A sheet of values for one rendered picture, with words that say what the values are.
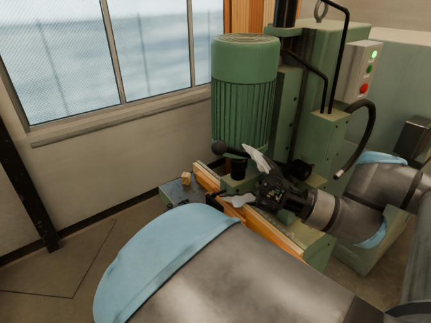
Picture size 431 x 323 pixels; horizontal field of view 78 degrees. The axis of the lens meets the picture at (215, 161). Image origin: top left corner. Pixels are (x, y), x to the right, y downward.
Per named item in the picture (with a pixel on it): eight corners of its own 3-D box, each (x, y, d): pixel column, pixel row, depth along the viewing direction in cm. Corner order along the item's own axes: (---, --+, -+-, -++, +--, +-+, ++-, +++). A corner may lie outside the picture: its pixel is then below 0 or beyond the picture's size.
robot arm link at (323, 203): (329, 189, 66) (312, 221, 69) (310, 181, 66) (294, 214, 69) (338, 203, 57) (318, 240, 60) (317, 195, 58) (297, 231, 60)
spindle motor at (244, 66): (200, 142, 85) (197, 36, 68) (242, 127, 93) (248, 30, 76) (235, 167, 73) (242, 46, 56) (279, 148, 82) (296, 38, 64)
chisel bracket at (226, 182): (219, 196, 95) (219, 177, 90) (248, 182, 102) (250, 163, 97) (232, 207, 90) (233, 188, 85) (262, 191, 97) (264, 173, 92)
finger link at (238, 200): (216, 204, 64) (254, 196, 62) (220, 195, 69) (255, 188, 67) (220, 215, 64) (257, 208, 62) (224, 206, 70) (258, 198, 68)
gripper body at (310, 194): (265, 177, 58) (317, 198, 57) (265, 167, 66) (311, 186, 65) (251, 207, 60) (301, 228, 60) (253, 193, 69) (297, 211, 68)
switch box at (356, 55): (331, 99, 82) (344, 43, 73) (349, 92, 87) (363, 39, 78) (349, 104, 78) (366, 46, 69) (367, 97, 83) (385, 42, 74)
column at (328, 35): (249, 198, 121) (265, 21, 82) (281, 180, 132) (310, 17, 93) (286, 227, 106) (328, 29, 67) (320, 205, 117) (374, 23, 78)
